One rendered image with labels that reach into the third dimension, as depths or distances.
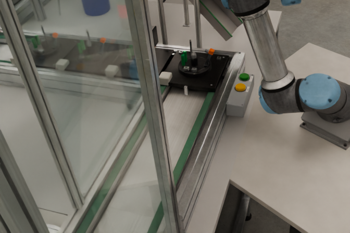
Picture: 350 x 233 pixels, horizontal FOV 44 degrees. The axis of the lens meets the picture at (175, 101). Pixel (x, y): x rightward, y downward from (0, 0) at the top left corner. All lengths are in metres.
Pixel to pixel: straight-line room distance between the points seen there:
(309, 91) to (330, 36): 2.50
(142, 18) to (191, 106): 1.03
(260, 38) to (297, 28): 2.62
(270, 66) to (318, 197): 0.45
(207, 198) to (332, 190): 0.41
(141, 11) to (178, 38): 1.55
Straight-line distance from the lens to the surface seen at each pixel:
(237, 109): 1.69
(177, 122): 1.69
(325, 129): 1.69
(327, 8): 4.40
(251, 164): 1.60
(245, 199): 2.37
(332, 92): 1.47
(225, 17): 2.07
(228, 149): 1.65
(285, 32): 3.98
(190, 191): 1.40
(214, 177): 1.56
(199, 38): 2.01
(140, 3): 0.74
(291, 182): 1.56
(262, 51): 1.45
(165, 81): 1.80
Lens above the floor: 2.05
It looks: 39 degrees down
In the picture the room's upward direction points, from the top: 7 degrees counter-clockwise
